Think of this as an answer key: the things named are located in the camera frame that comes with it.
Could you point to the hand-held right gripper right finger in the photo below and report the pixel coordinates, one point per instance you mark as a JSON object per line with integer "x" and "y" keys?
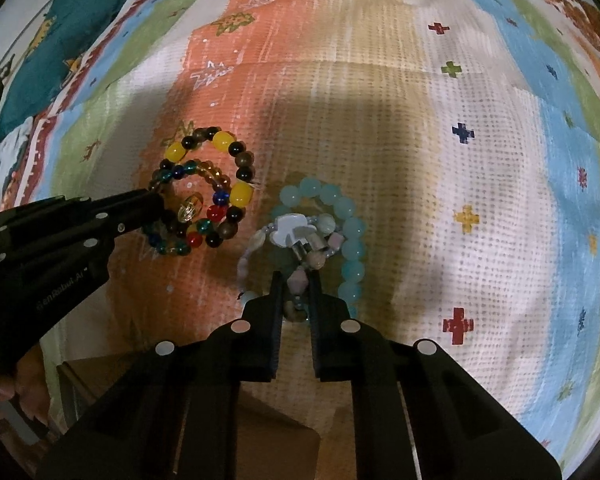
{"x": 314, "y": 310}

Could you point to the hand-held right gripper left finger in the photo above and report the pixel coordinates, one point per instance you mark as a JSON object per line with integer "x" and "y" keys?
{"x": 279, "y": 305}

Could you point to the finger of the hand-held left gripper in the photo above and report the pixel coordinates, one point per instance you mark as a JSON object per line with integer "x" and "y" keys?
{"x": 80, "y": 242}
{"x": 130, "y": 205}

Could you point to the striped printed blanket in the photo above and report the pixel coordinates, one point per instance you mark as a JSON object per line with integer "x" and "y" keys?
{"x": 380, "y": 160}

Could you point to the person's left hand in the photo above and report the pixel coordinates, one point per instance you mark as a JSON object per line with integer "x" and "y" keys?
{"x": 27, "y": 390}

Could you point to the teal cloth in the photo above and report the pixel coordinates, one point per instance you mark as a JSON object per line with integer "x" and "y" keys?
{"x": 70, "y": 35}

